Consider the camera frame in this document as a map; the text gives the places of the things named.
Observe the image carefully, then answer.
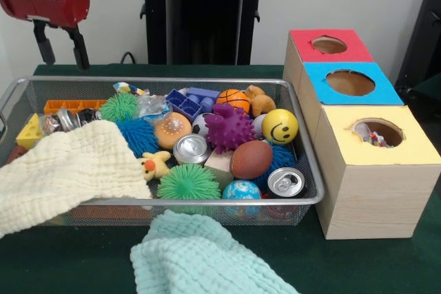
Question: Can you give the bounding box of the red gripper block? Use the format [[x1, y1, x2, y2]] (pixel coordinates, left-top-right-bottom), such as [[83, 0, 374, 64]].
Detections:
[[0, 0, 90, 71]]

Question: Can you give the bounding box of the cream knitted cloth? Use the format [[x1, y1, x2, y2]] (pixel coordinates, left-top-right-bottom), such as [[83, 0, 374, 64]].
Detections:
[[0, 120, 152, 238]]

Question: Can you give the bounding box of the mint green knitted cloth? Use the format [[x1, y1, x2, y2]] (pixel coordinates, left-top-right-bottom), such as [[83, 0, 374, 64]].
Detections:
[[131, 210, 297, 294]]

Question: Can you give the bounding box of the white multicolour print cloth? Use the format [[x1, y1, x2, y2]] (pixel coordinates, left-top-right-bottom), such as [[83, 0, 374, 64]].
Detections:
[[365, 129, 390, 147]]

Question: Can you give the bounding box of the wooden box with three holes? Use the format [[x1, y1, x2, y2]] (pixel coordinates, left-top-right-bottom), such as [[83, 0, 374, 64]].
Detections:
[[283, 29, 441, 241]]

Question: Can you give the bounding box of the orange plastic tray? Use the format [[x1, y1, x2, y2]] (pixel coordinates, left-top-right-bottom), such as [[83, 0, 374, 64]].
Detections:
[[45, 99, 110, 114]]

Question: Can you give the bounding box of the green spiky ball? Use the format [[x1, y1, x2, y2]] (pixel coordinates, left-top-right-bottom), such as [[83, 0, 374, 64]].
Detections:
[[101, 93, 139, 123], [157, 163, 222, 216]]

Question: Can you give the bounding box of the yellow cheese wedge toy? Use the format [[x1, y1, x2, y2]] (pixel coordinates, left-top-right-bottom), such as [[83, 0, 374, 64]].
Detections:
[[17, 113, 43, 150]]

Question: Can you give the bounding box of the blue spiky ball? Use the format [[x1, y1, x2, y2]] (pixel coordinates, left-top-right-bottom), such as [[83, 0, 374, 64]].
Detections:
[[116, 116, 160, 158]]

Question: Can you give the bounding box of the yellow duck plush toy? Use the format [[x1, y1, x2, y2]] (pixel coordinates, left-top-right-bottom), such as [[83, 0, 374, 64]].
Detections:
[[141, 151, 172, 180]]

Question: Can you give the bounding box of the orange toy basketball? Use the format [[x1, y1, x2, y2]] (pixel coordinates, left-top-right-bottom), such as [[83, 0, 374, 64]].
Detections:
[[217, 90, 252, 113]]

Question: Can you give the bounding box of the purple spiky ball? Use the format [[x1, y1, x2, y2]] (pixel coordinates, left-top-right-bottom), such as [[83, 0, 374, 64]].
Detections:
[[205, 103, 256, 153]]

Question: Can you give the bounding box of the brown toy football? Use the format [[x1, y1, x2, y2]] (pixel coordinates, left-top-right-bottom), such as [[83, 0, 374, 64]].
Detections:
[[230, 140, 274, 180]]

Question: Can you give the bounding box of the blue globe ball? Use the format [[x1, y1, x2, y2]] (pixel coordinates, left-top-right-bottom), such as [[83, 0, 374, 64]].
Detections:
[[223, 180, 262, 218]]

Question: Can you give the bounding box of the yellow smiley face ball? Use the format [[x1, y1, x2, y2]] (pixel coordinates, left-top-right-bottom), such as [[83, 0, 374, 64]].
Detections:
[[262, 109, 299, 145]]

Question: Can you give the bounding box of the silver drink can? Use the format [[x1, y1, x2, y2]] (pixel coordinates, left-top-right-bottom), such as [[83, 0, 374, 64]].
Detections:
[[267, 167, 305, 198]]

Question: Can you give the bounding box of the black cable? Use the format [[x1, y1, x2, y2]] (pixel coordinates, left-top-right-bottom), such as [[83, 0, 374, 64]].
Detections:
[[121, 51, 139, 66]]

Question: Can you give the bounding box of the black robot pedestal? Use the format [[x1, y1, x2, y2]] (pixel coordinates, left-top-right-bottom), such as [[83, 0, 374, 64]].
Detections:
[[133, 0, 278, 66]]

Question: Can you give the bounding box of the shallow wire mesh bin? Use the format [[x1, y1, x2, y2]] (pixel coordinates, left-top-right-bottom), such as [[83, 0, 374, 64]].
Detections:
[[0, 76, 326, 227]]

